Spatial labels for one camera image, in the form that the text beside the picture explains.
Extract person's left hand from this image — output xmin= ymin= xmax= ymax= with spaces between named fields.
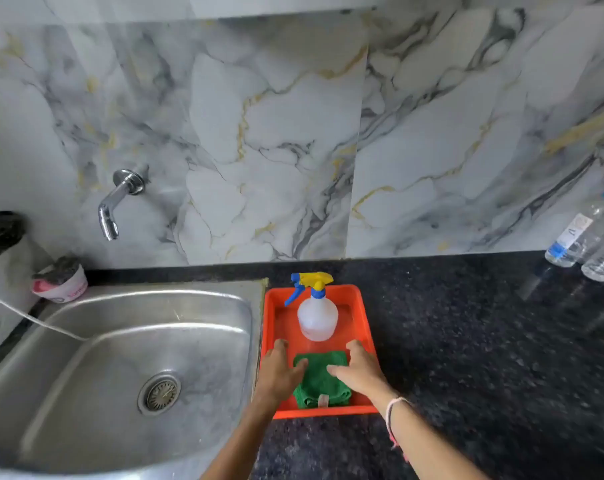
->
xmin=254 ymin=339 xmax=309 ymax=408

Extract person's right hand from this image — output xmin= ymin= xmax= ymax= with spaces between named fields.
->
xmin=327 ymin=340 xmax=391 ymax=401

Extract orange plastic tray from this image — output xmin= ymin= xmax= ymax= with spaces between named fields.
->
xmin=259 ymin=284 xmax=380 ymax=420

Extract person's right forearm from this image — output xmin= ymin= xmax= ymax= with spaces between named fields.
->
xmin=369 ymin=390 xmax=491 ymax=480

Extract person's left forearm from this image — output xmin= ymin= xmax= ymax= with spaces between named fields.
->
xmin=199 ymin=395 xmax=283 ymax=480

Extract green folded microfibre cloth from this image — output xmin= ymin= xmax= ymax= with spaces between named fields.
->
xmin=293 ymin=351 xmax=353 ymax=409

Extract spray bottle with yellow trigger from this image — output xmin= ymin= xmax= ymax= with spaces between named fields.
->
xmin=284 ymin=272 xmax=340 ymax=342

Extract pink thread wristband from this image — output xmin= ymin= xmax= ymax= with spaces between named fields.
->
xmin=384 ymin=396 xmax=414 ymax=463

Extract metal sink drain strainer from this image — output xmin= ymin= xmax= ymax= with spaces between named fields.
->
xmin=137 ymin=373 xmax=182 ymax=416

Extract stainless steel sink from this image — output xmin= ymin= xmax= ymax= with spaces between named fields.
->
xmin=0 ymin=279 xmax=269 ymax=480

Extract white and pink tub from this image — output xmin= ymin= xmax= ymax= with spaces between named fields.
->
xmin=31 ymin=266 xmax=89 ymax=304

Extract dark scrubbing pad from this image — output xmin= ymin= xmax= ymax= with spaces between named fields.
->
xmin=44 ymin=256 xmax=81 ymax=286

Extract clear bottle with blue cap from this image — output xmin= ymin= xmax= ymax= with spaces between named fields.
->
xmin=545 ymin=189 xmax=604 ymax=268

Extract black round object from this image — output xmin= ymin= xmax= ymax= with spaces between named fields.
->
xmin=0 ymin=211 xmax=27 ymax=268

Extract chrome wall tap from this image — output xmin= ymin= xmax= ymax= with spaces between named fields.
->
xmin=98 ymin=169 xmax=147 ymax=241

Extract white hose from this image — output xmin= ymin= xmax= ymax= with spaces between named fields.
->
xmin=0 ymin=287 xmax=90 ymax=342

